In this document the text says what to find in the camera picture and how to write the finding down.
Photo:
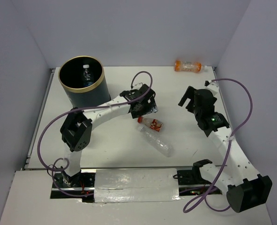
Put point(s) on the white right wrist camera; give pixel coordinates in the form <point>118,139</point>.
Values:
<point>212,87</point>

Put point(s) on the black bin with gold rim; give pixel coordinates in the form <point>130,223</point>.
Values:
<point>70,77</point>

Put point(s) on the crushed clear blue-label bottle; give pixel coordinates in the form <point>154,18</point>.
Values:
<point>87,77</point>

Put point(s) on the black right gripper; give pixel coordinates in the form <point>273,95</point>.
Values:
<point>190,93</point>

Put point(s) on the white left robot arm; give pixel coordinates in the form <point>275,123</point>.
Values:
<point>78,126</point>

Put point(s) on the silver foil tape sheet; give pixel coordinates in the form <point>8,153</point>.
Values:
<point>136,185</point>

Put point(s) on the red cap red-label bottle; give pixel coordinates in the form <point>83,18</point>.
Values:
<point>151,123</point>

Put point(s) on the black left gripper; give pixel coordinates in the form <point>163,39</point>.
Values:
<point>151,108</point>

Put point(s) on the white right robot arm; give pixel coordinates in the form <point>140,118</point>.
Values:
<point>244,186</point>

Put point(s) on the long clear plastic bottle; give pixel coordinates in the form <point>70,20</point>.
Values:
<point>156,141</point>

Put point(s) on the orange label plastic bottle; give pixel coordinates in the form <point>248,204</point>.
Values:
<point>187,66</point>

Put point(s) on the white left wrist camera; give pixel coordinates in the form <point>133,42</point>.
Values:
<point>136,86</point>

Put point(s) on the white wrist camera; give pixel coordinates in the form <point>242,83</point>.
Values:
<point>136,86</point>
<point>212,87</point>

